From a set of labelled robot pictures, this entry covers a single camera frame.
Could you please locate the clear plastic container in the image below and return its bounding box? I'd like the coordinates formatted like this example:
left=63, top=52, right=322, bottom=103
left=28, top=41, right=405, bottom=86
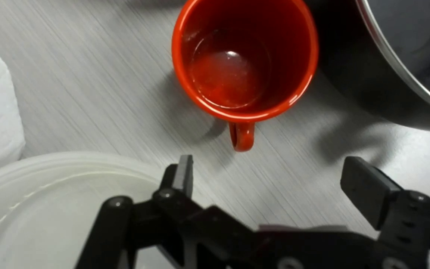
left=0, top=149, right=177, bottom=269

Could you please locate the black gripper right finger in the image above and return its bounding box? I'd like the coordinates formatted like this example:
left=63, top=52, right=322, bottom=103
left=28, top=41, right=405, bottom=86
left=341, top=155, right=430, bottom=269

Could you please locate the orange ceramic cup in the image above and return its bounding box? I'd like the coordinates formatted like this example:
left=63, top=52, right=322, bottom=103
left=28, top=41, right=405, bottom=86
left=171, top=0, right=322, bottom=152

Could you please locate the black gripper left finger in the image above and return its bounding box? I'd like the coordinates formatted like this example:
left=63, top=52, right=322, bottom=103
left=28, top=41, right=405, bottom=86
left=75, top=153, right=257, bottom=269

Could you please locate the black cooking pot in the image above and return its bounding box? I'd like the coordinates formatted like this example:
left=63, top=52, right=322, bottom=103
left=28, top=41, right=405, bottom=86
left=307, top=0, right=430, bottom=132

